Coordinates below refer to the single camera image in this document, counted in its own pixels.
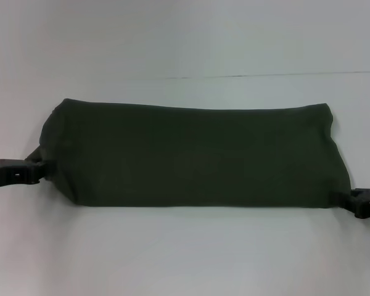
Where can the dark green FREE t-shirt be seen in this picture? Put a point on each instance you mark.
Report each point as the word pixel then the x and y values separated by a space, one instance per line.
pixel 191 154

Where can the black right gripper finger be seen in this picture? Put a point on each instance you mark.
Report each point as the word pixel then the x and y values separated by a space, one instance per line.
pixel 360 205

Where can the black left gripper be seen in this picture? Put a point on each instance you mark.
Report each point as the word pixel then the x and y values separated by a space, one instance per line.
pixel 3 175

